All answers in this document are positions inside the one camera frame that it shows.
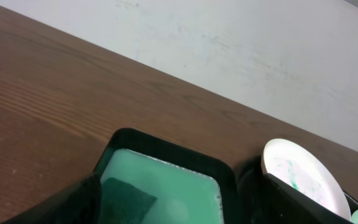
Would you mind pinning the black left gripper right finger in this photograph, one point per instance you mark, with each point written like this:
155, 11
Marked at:
282, 204

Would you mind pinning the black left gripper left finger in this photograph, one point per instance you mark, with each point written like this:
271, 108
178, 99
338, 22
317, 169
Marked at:
78, 203

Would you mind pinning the green and yellow sponge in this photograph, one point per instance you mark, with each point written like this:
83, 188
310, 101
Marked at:
122, 203

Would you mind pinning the round black tray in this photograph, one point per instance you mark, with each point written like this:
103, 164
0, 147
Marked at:
249, 177

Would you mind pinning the rectangular tray with green water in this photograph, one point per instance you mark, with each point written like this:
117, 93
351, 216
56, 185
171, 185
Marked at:
191, 187

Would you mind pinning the white plate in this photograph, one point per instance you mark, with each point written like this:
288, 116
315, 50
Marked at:
301, 170

